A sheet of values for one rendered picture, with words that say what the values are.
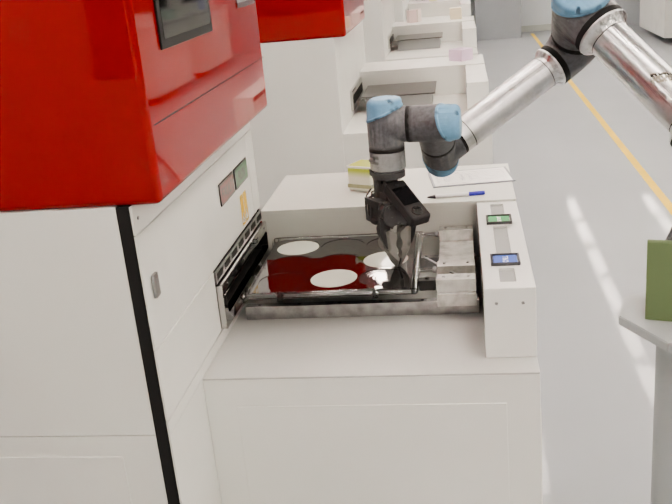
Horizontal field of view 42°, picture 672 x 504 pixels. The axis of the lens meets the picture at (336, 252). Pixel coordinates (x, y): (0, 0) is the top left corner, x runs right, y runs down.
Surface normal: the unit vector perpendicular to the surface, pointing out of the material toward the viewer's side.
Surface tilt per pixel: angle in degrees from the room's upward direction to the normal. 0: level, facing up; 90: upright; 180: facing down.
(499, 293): 90
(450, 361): 0
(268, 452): 90
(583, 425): 0
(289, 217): 90
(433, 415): 90
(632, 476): 0
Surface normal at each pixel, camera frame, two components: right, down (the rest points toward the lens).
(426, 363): -0.09, -0.94
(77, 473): -0.13, 0.33
